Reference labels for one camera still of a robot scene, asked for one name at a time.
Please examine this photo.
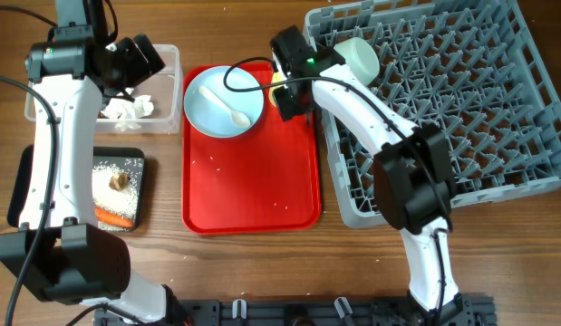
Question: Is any light green bowl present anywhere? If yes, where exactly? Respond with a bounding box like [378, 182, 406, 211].
[334, 37, 380, 86]

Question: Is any white napkin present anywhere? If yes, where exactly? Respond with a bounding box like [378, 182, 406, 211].
[101, 95, 155, 132]

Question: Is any clear plastic bin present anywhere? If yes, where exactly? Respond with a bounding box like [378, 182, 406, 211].
[24, 43, 185, 135]

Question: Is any grey dishwasher rack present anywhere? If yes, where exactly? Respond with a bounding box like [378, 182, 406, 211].
[303, 0, 561, 207]

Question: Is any orange carrot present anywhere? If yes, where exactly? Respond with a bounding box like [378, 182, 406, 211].
[94, 206, 134, 229]

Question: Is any red serving tray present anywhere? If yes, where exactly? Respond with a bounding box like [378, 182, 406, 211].
[181, 63, 321, 235]

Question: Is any beige plastic spoon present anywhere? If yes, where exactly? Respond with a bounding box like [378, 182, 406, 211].
[198, 86, 252, 129]

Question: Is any black cable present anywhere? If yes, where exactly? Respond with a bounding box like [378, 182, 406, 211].
[222, 55, 455, 318]
[0, 5, 59, 326]

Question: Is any right black cable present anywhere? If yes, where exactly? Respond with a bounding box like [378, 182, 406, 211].
[222, 55, 455, 318]

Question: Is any yellow plastic cup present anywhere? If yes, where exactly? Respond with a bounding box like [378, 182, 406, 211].
[268, 72, 285, 107]

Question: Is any left black cable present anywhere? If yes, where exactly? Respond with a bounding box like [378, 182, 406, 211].
[0, 5, 59, 326]

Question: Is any brown food scrap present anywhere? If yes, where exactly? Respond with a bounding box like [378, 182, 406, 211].
[109, 173, 130, 192]

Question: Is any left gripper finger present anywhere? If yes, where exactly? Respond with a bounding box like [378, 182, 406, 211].
[115, 38, 150, 87]
[133, 34, 165, 75]

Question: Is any black plastic tray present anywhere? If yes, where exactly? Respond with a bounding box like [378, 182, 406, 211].
[6, 145, 146, 231]

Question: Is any white rice pile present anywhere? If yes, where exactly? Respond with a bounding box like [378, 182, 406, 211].
[92, 165, 139, 232]

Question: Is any large light blue plate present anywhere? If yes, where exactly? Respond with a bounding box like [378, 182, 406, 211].
[184, 66, 265, 139]

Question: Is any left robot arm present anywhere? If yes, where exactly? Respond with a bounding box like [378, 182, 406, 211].
[0, 1, 189, 325]

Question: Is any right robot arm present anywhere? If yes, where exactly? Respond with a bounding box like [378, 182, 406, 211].
[270, 26, 459, 323]

